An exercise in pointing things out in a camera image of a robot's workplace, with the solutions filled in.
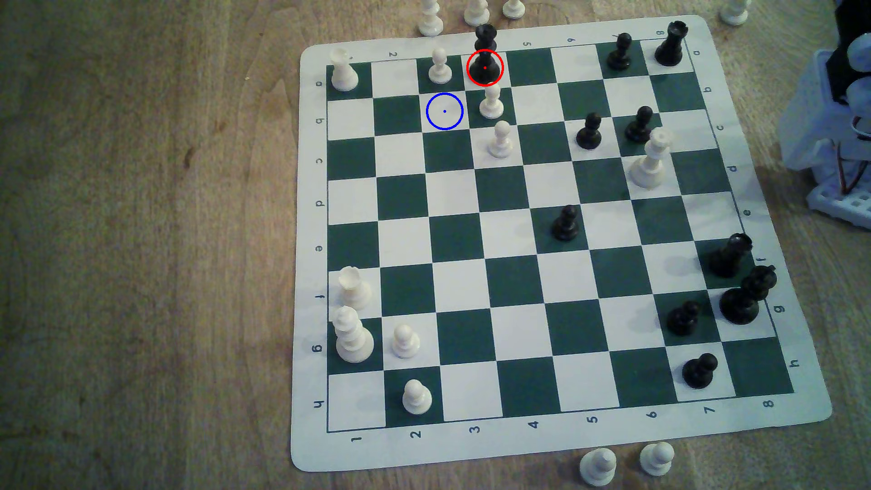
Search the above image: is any black chess queen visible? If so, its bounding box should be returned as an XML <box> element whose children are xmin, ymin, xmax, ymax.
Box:
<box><xmin>468</xmin><ymin>23</ymin><xmax>503</xmax><ymax>86</ymax></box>

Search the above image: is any green and white chess mat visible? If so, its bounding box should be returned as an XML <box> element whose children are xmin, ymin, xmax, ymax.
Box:
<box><xmin>290</xmin><ymin>15</ymin><xmax>833</xmax><ymax>472</ymax></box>

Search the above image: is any white chess rook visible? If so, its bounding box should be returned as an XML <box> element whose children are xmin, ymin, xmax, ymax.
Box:
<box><xmin>329</xmin><ymin>46</ymin><xmax>359</xmax><ymax>93</ymax></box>
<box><xmin>338</xmin><ymin>266</ymin><xmax>373</xmax><ymax>309</ymax></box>

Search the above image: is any white chess king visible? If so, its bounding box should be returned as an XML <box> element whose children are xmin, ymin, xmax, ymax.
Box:
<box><xmin>331</xmin><ymin>305</ymin><xmax>375</xmax><ymax>363</ymax></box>

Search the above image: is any black chess pawn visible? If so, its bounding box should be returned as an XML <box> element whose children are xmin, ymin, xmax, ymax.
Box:
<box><xmin>551</xmin><ymin>204</ymin><xmax>581</xmax><ymax>242</ymax></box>
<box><xmin>606</xmin><ymin>32</ymin><xmax>634</xmax><ymax>72</ymax></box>
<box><xmin>682</xmin><ymin>353</ymin><xmax>719</xmax><ymax>390</ymax></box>
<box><xmin>666</xmin><ymin>300</ymin><xmax>700</xmax><ymax>336</ymax></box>
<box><xmin>576</xmin><ymin>112</ymin><xmax>604</xmax><ymax>151</ymax></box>
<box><xmin>625</xmin><ymin>105</ymin><xmax>656</xmax><ymax>144</ymax></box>

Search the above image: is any white chess piece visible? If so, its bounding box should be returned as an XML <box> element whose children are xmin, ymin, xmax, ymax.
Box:
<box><xmin>418</xmin><ymin>0</ymin><xmax>445</xmax><ymax>38</ymax></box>

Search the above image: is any black chess rook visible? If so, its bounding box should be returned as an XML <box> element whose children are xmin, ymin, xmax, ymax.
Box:
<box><xmin>655</xmin><ymin>20</ymin><xmax>689</xmax><ymax>68</ymax></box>

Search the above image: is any black chess king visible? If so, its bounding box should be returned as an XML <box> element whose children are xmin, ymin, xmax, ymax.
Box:
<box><xmin>719</xmin><ymin>264</ymin><xmax>778</xmax><ymax>325</ymax></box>

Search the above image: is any white grid base plate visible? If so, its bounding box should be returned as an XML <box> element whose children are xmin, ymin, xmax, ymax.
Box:
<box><xmin>806</xmin><ymin>173</ymin><xmax>871</xmax><ymax>230</ymax></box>

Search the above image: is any red robot cable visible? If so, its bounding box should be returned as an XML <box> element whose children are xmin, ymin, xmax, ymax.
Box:
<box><xmin>836</xmin><ymin>116</ymin><xmax>871</xmax><ymax>195</ymax></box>

